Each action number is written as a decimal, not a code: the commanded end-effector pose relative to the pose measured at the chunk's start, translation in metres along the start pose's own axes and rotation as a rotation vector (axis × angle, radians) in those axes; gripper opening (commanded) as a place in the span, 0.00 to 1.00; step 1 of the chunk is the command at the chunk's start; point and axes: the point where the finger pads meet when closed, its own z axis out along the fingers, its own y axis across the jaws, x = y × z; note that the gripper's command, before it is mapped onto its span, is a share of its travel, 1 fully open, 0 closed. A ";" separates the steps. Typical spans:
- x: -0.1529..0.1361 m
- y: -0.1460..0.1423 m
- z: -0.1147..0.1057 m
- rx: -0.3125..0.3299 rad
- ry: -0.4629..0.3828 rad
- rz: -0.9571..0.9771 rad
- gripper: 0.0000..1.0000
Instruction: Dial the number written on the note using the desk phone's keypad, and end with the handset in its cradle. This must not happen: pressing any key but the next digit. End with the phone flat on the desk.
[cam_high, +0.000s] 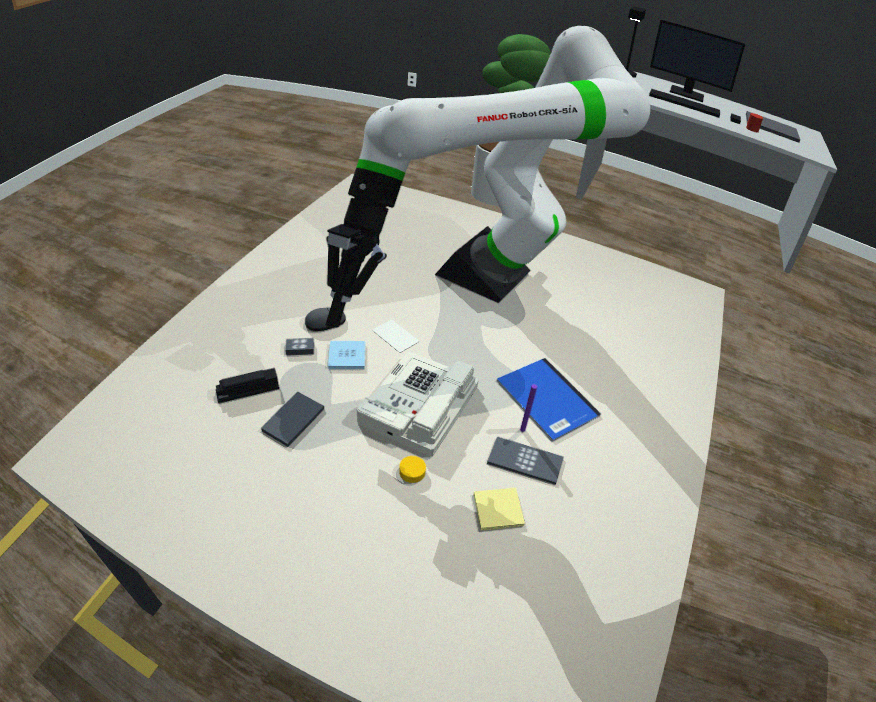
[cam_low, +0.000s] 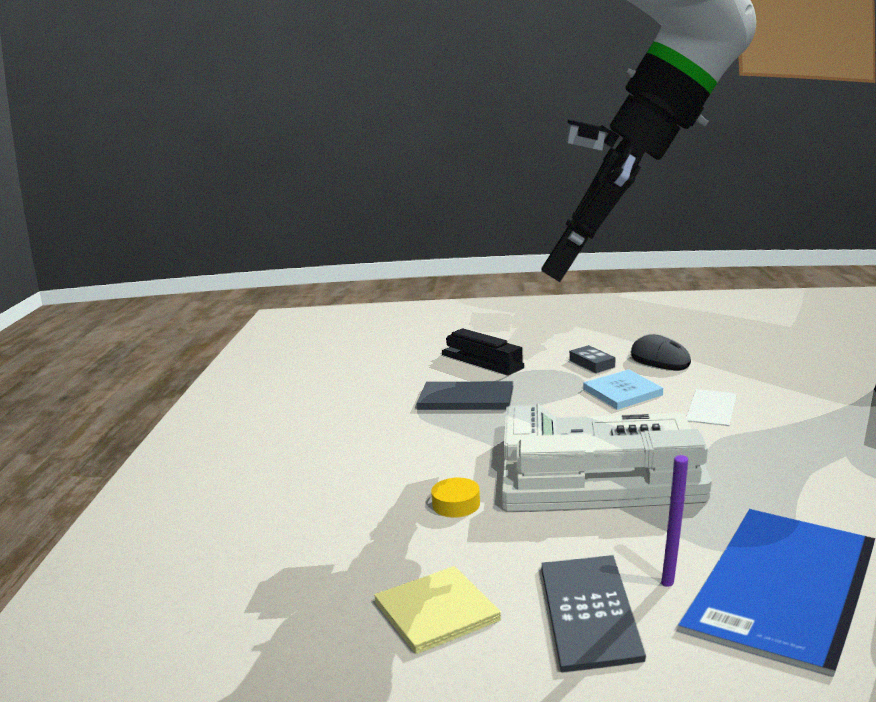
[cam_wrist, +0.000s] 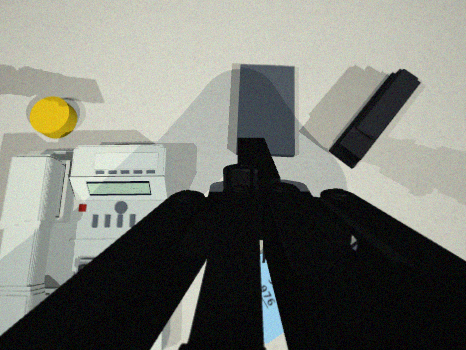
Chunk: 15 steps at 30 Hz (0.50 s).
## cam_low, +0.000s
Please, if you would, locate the grey phone keypad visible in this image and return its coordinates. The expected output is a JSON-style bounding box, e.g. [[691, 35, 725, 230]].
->
[[541, 555, 646, 673]]

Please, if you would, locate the yellow short cylinder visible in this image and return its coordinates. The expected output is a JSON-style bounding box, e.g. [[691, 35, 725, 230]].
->
[[431, 478, 480, 518]]

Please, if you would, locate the blue notebook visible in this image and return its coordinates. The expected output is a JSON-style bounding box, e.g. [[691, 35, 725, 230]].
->
[[677, 509, 875, 677]]

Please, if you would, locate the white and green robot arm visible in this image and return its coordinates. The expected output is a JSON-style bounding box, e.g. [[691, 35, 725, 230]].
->
[[566, 0, 756, 150]]

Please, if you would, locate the dark grey computer mouse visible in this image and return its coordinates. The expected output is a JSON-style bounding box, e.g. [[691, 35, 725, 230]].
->
[[631, 334, 691, 370]]

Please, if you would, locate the pale yellow sticky note pad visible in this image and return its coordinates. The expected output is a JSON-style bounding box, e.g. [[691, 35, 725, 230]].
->
[[374, 566, 501, 654]]

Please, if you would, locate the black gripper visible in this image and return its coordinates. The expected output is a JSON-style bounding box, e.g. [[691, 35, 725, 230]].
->
[[541, 95, 681, 282]]

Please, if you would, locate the purple cylinder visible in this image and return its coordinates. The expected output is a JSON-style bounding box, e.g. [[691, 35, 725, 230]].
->
[[661, 455, 688, 587]]

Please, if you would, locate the white rectangular sheet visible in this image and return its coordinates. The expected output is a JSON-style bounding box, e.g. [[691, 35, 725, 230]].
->
[[686, 389, 737, 426]]

